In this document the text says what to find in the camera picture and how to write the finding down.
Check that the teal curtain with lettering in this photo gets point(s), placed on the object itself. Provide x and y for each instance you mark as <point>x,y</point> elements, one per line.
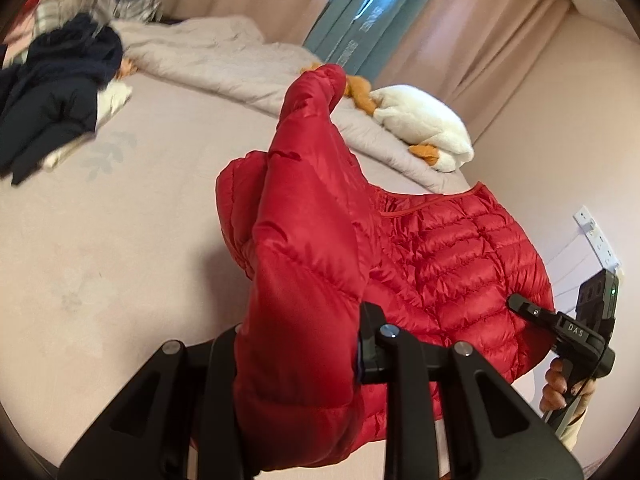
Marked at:
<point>361,35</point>

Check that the pink beige curtain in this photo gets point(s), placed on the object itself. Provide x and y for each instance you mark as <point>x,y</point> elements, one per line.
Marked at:
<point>470,54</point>

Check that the right hand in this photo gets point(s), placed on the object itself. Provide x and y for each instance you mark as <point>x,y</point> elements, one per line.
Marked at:
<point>556,389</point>

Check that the grey beige duvet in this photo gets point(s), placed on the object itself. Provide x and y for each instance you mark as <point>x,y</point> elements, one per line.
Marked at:
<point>230,57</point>

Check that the dark navy clothes pile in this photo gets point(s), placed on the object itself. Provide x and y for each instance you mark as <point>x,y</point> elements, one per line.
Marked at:
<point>52,98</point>

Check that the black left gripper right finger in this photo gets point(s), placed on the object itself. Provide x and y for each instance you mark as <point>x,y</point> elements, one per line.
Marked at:
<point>491,431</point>

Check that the white garment under navy pile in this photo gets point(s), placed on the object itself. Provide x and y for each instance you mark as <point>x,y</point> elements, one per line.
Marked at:
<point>109,101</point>

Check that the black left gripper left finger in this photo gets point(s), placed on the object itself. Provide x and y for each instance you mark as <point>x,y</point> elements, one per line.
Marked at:
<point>180,400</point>

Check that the white goose plush toy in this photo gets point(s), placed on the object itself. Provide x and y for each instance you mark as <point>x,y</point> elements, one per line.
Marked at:
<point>432,131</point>

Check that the red quilted down jacket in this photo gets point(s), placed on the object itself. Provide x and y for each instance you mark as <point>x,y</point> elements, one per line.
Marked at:
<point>316,240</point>

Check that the white wall power strip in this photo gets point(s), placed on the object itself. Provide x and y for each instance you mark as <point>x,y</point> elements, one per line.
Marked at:
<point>597,240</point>

